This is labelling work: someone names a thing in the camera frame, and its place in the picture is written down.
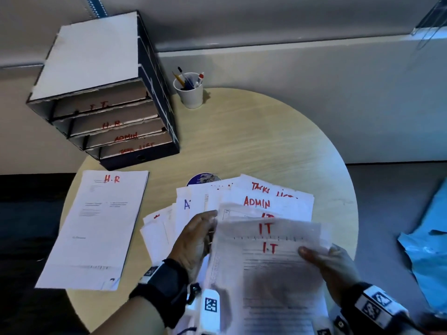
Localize person's right hand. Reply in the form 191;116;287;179
298;243;362;306

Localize person's left hand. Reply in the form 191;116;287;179
167;209;219;283

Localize unsorted pile of papers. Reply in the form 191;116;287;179
139;173;315;335

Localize H.R. paper stack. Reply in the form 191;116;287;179
34;170;150;292

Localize cardboard document tray organizer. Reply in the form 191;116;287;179
26;11;165;121

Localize blue round disc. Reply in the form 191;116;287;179
186;172;221;187

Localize blue plastic bag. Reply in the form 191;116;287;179
398;177;447;315

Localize round wooden table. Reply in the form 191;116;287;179
59;87;359;332

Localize white pen cup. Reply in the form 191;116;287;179
173;72;204;110

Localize black pen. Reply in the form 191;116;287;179
177;66;192;88

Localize blue dotted blind strip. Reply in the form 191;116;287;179
83;0;109;19

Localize black marker wrist strap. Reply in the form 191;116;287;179
340;282;420;335
128;258;191;329

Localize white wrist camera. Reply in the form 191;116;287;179
185;283;221;335
314;315;350;335

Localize dark window blind cords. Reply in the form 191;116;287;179
410;0;447;51

